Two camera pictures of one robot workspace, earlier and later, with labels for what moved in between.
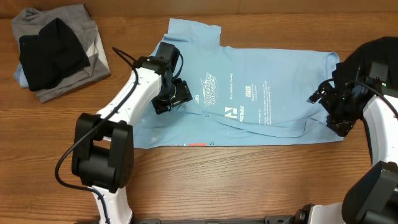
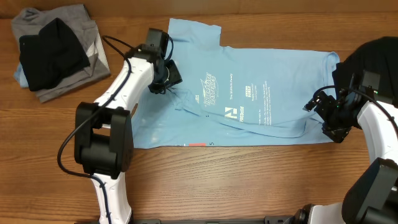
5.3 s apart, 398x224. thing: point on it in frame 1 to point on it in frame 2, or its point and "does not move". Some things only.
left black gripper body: x=178 y=91 to x=169 y=74
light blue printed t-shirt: x=241 y=96 does not move
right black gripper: x=342 y=126 to x=336 y=133
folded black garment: x=52 y=55 does not move
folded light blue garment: x=20 y=76 does not move
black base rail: x=281 y=219 does not move
